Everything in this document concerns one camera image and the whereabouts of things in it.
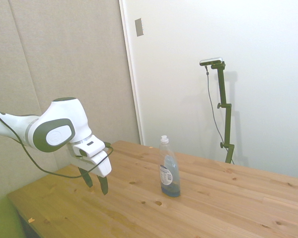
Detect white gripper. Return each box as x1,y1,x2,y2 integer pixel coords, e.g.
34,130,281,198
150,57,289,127
67,143,112,196

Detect dark green camera stand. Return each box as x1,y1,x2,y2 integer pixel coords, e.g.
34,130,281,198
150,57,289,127
211,61,235,164

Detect white door frame trim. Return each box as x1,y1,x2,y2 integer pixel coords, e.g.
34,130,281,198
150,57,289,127
119,0,145,145

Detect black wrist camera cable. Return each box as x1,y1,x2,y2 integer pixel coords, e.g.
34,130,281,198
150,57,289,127
0,109,114,179

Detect grey wall switch plate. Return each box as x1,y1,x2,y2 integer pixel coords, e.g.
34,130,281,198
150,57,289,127
134,17,145,37

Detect clear dish soap bottle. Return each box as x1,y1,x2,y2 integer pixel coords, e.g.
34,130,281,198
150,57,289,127
159,135,181,198

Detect grey exterior camera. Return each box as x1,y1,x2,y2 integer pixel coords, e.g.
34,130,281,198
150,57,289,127
199,57,224,66

